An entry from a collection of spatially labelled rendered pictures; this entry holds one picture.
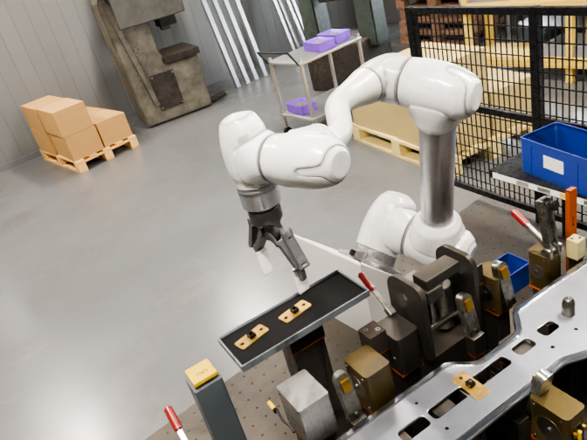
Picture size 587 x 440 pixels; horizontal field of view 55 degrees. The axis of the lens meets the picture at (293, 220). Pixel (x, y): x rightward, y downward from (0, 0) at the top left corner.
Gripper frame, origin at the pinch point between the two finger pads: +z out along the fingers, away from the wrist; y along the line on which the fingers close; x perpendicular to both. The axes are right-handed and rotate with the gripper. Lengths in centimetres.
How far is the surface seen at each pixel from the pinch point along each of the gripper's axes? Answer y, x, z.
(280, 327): -1.4, 5.9, 10.6
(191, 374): 4.3, 28.4, 10.6
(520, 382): -46, -23, 27
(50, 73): 690, -158, 33
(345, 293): -5.8, -12.2, 10.6
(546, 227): -31, -63, 12
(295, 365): -2.9, 5.9, 22.1
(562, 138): -5, -123, 16
